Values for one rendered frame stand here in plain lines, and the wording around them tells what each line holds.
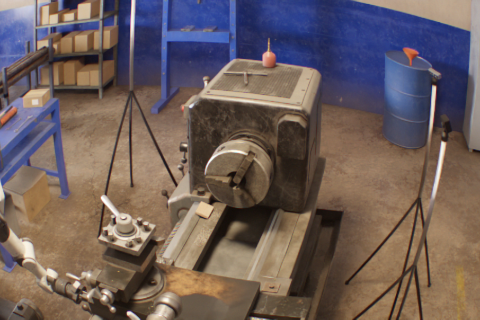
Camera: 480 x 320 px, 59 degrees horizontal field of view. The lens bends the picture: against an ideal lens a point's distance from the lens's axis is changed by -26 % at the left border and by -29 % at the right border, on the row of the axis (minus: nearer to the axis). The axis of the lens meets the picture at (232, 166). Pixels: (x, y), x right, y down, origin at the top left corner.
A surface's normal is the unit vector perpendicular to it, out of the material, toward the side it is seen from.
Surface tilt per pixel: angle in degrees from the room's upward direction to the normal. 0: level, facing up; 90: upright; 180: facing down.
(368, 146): 0
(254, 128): 90
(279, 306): 0
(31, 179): 0
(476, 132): 90
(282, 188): 90
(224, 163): 90
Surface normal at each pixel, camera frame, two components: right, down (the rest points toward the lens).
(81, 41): -0.28, 0.47
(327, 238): 0.00, -0.87
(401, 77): -0.62, 0.39
